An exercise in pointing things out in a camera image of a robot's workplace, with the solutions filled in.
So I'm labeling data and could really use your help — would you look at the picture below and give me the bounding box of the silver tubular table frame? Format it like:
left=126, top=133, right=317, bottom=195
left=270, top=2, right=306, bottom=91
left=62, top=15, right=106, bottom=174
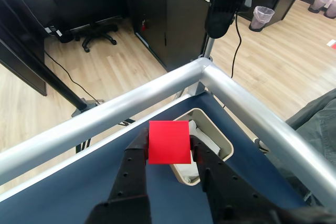
left=0, top=57, right=336, bottom=206

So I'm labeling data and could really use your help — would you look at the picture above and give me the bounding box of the black floor cable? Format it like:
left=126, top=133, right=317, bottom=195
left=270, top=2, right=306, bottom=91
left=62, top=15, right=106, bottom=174
left=44, top=50, right=106, bottom=104

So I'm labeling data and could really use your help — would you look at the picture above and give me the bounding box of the black desk with wood top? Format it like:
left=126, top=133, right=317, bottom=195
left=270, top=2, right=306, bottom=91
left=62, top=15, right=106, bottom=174
left=0, top=0, right=89, bottom=112
left=120, top=0, right=211, bottom=73

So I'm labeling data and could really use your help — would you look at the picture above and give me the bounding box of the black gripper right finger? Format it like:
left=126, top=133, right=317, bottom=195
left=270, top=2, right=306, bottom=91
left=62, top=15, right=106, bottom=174
left=188, top=134, right=336, bottom=224

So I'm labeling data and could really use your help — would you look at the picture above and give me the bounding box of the red cube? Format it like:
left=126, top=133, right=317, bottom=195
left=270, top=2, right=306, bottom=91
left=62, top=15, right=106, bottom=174
left=148, top=120, right=192, bottom=166

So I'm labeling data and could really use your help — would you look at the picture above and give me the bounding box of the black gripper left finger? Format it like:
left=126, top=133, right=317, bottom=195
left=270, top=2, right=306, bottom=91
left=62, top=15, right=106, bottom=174
left=85, top=127, right=152, bottom=224

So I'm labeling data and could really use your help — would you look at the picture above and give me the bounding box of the trash bin with plastic liner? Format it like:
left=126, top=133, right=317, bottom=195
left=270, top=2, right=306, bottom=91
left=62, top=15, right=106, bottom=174
left=308, top=0, right=332, bottom=13
left=248, top=6, right=275, bottom=31
left=323, top=0, right=336, bottom=20

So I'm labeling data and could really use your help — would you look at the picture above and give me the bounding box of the black logitech webcam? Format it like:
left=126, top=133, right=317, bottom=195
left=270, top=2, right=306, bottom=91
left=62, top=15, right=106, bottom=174
left=201, top=0, right=277, bottom=39

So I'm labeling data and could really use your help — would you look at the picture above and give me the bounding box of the black webcam cable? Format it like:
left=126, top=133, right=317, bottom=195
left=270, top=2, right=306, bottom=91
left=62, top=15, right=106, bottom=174
left=230, top=11, right=243, bottom=79

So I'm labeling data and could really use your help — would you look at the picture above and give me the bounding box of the person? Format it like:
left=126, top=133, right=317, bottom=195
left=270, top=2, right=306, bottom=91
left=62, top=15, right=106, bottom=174
left=285, top=89, right=336, bottom=201

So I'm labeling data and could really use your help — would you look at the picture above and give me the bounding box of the black power adapter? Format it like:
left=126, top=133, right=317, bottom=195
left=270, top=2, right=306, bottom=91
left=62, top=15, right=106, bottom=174
left=44, top=24, right=72, bottom=44

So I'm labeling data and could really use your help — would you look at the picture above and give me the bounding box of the beige box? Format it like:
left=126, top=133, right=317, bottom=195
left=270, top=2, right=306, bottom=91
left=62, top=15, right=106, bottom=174
left=169, top=108, right=235, bottom=187

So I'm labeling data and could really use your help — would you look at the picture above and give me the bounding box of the white padding paper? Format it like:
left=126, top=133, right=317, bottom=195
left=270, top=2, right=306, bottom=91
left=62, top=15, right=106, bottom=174
left=180, top=120, right=222, bottom=183

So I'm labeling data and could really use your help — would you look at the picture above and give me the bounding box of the grey webcam stand pole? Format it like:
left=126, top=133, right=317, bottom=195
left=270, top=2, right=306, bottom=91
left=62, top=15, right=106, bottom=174
left=201, top=36, right=215, bottom=60

